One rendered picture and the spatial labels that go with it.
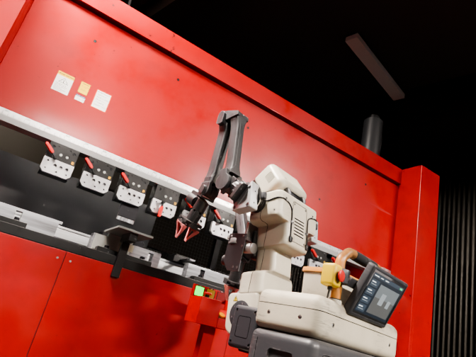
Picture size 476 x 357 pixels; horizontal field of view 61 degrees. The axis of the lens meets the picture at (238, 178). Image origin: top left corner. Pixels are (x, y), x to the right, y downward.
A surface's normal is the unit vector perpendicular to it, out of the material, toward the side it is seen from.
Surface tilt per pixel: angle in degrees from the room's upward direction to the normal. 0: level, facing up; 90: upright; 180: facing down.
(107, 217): 90
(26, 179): 90
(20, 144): 90
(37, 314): 90
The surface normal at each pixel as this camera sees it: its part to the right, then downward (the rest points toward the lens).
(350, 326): 0.71, -0.10
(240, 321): -0.67, -0.41
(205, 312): 0.44, -0.23
